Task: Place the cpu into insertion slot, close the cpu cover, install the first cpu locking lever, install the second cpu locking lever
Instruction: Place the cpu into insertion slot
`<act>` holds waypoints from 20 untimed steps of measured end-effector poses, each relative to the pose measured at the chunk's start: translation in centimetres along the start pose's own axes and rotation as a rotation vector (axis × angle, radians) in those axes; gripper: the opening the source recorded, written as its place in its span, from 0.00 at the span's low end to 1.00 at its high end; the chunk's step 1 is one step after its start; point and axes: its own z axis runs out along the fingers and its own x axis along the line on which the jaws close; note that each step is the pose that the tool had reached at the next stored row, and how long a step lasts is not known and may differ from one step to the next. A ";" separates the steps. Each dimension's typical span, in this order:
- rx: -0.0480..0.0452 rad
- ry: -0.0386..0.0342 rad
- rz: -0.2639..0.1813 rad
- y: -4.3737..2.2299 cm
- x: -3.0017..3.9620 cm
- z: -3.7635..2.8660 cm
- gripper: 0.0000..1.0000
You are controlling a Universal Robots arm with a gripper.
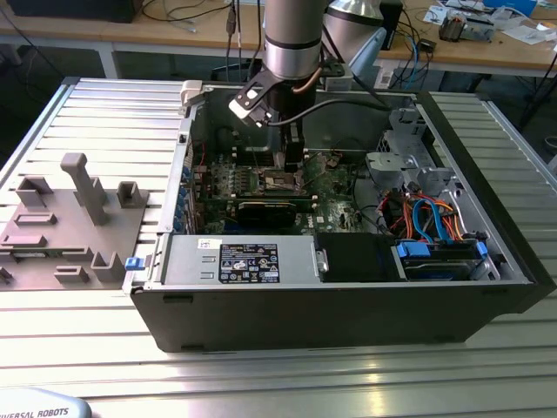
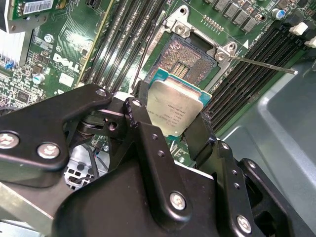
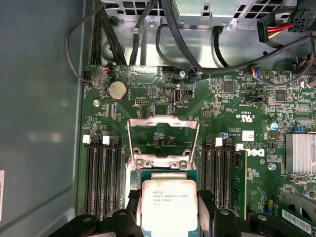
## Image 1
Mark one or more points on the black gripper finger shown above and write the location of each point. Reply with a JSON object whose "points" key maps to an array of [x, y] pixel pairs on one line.
{"points": [[293, 161]]}

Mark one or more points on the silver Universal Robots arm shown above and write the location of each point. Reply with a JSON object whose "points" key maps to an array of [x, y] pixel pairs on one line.
{"points": [[293, 56]]}

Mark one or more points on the CPU socket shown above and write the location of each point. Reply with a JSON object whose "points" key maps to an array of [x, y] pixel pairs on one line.
{"points": [[274, 180]]}

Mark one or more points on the RAM slot with white latches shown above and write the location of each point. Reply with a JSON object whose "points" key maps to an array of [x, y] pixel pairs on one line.
{"points": [[246, 157], [314, 204], [246, 151], [314, 197]]}

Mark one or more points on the black RAM slot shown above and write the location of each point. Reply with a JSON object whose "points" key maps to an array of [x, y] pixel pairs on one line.
{"points": [[246, 154], [246, 161]]}

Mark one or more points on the coin cell battery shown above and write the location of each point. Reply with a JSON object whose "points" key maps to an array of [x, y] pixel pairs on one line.
{"points": [[333, 162]]}

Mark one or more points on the green motherboard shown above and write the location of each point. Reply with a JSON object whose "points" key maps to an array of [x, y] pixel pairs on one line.
{"points": [[335, 204]]}

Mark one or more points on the black graphics card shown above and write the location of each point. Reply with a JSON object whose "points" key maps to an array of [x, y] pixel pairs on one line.
{"points": [[265, 215]]}

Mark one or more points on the metal drive cage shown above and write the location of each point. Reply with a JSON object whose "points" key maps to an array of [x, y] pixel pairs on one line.
{"points": [[387, 167]]}

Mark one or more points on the black optical drive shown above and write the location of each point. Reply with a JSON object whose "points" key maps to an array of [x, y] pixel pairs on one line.
{"points": [[352, 257]]}

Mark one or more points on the black upright box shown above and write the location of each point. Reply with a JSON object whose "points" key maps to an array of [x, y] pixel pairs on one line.
{"points": [[391, 22]]}

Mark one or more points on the silver power supply unit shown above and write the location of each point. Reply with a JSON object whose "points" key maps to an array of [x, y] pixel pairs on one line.
{"points": [[191, 261]]}

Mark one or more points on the small black box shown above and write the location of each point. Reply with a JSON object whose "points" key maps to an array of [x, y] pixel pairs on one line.
{"points": [[426, 45]]}

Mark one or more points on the blue disk carrier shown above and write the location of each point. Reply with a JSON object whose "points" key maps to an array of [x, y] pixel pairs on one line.
{"points": [[411, 252]]}

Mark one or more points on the wooden desk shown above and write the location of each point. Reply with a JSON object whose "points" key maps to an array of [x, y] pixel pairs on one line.
{"points": [[152, 32], [478, 54]]}

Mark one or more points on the black open PC case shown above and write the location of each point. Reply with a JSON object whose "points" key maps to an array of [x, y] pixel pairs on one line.
{"points": [[304, 318]]}

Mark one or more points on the hard disk drive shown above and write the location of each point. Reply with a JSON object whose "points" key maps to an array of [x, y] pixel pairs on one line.
{"points": [[439, 270]]}

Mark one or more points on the blue case latch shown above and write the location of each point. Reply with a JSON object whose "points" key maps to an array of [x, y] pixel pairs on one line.
{"points": [[133, 264]]}

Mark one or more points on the grey electronic device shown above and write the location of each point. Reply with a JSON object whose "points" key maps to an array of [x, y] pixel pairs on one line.
{"points": [[478, 30]]}

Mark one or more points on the grey parts rack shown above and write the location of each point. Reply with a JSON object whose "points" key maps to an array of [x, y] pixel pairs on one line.
{"points": [[65, 226]]}

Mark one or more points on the black flat box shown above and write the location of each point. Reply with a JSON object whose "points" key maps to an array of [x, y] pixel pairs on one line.
{"points": [[65, 11]]}

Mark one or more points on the blue cardboard box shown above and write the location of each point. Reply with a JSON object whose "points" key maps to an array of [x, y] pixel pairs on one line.
{"points": [[513, 5]]}

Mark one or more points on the white papers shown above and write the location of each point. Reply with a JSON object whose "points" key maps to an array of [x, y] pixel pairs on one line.
{"points": [[526, 32]]}

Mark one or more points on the pale blue teach pendant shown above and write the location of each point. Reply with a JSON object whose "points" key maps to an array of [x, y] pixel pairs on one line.
{"points": [[43, 411]]}

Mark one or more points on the white camera, black face plate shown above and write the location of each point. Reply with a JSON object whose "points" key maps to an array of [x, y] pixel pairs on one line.
{"points": [[243, 106]]}

